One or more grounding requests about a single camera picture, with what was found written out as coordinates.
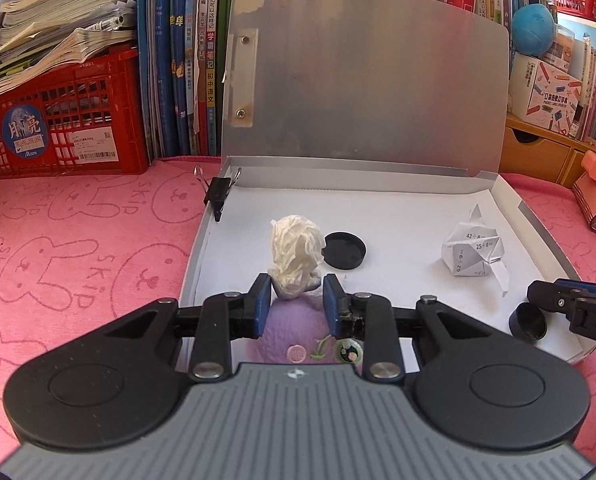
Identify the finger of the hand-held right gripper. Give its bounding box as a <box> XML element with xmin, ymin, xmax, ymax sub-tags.
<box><xmin>552</xmin><ymin>278</ymin><xmax>596</xmax><ymax>294</ymax></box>
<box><xmin>526</xmin><ymin>281</ymin><xmax>578</xmax><ymax>315</ymax></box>

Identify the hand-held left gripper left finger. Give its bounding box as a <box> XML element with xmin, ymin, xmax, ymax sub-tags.
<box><xmin>103</xmin><ymin>274</ymin><xmax>273</xmax><ymax>381</ymax></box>

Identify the pink rabbit print table mat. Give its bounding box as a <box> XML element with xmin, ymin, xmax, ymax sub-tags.
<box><xmin>0</xmin><ymin>157</ymin><xmax>596</xmax><ymax>461</ymax></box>

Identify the wooden drawer organizer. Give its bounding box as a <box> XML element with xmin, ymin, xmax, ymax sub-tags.
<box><xmin>498</xmin><ymin>112</ymin><xmax>596</xmax><ymax>188</ymax></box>

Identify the stack of worn books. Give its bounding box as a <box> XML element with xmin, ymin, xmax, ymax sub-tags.
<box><xmin>0</xmin><ymin>0</ymin><xmax>141</xmax><ymax>103</ymax></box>

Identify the red plastic crate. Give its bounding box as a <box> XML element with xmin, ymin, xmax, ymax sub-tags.
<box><xmin>0</xmin><ymin>45</ymin><xmax>151</xmax><ymax>181</ymax></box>

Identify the black binder clip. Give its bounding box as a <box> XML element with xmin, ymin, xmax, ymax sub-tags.
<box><xmin>194</xmin><ymin>165</ymin><xmax>243</xmax><ymax>223</ymax></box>

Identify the white label printer box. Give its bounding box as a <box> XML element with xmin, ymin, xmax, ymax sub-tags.
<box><xmin>508</xmin><ymin>55</ymin><xmax>586</xmax><ymax>136</ymax></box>

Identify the row of blue workbooks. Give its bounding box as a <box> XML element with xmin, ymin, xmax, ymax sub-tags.
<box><xmin>137</xmin><ymin>0</ymin><xmax>223</xmax><ymax>158</ymax></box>

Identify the grey file box with lid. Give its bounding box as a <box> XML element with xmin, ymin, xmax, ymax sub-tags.
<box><xmin>178</xmin><ymin>0</ymin><xmax>596</xmax><ymax>366</ymax></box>

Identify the blue round plush ball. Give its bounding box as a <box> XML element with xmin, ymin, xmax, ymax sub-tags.
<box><xmin>512</xmin><ymin>2</ymin><xmax>558</xmax><ymax>58</ymax></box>

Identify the white paper ball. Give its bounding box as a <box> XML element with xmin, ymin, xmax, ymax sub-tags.
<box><xmin>268</xmin><ymin>214</ymin><xmax>326</xmax><ymax>301</ymax></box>

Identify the large paper origami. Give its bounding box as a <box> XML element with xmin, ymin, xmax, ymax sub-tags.
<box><xmin>440</xmin><ymin>204</ymin><xmax>511</xmax><ymax>297</ymax></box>

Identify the small black lid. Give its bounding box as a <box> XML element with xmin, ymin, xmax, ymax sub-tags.
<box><xmin>324</xmin><ymin>231</ymin><xmax>367</xmax><ymax>269</ymax></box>

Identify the black plastic cap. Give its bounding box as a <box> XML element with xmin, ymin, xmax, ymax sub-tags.
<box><xmin>508</xmin><ymin>301</ymin><xmax>548</xmax><ymax>343</ymax></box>

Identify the purple plush toy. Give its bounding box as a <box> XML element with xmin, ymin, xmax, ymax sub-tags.
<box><xmin>235</xmin><ymin>280</ymin><xmax>366</xmax><ymax>376</ymax></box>

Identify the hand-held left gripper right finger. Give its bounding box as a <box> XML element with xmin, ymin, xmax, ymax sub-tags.
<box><xmin>323</xmin><ymin>274</ymin><xmax>498</xmax><ymax>383</ymax></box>

